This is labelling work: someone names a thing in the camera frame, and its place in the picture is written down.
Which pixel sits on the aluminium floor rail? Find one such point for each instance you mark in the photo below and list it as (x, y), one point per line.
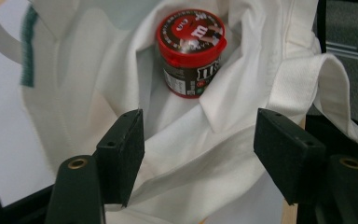
(351, 51)

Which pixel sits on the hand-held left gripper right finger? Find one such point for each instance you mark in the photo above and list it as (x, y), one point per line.
(289, 158)

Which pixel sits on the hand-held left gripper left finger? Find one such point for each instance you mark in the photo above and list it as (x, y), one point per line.
(121, 155)

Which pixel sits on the red-lidded candy jar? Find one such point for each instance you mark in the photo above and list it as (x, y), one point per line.
(189, 49)

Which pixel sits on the white tote bag coloured spots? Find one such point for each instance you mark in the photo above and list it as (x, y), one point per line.
(199, 155)

